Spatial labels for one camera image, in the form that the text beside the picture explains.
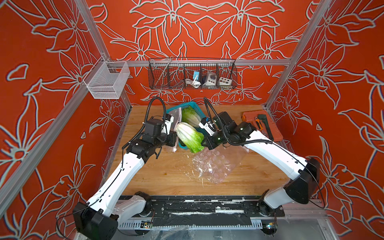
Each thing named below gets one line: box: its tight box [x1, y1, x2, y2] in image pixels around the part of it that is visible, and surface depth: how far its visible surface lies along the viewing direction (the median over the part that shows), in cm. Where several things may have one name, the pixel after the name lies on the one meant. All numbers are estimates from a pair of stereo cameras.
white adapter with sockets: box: [205, 71, 217, 86], surface depth 93 cm
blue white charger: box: [193, 71, 200, 81], surface depth 85 cm
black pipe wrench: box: [257, 114, 274, 142], surface depth 103 cm
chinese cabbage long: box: [175, 122, 205, 153], surface depth 74 cm
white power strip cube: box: [219, 76, 233, 90], surface depth 95 cm
